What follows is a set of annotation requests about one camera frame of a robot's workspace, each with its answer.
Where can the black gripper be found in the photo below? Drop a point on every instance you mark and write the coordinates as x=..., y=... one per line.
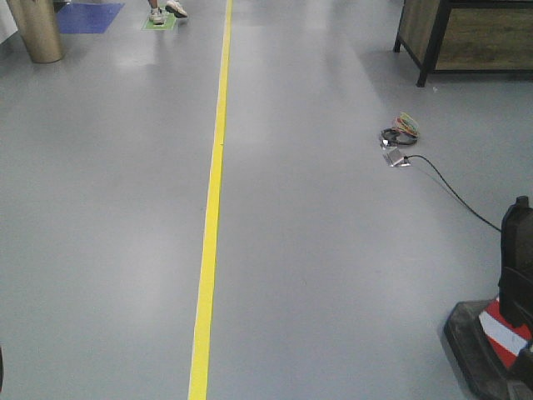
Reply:
x=515, y=295

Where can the brake pad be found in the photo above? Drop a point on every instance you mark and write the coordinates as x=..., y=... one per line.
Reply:
x=516, y=236

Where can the right red white cone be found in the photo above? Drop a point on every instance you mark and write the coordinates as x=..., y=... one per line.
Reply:
x=485, y=346

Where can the silver floor socket box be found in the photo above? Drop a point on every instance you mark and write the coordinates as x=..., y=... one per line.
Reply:
x=396, y=158

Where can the wooden black-framed cabinet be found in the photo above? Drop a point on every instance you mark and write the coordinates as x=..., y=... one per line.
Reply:
x=466, y=36

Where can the yellow floor tape line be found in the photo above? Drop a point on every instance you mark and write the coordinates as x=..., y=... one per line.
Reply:
x=201, y=344

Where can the person's white sneakers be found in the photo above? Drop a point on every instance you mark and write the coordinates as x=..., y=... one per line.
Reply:
x=158, y=16

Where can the blue floor mat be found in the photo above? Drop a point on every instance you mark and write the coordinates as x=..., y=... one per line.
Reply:
x=87, y=18

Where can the gold cylindrical post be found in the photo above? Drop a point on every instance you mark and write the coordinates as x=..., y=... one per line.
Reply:
x=37, y=25

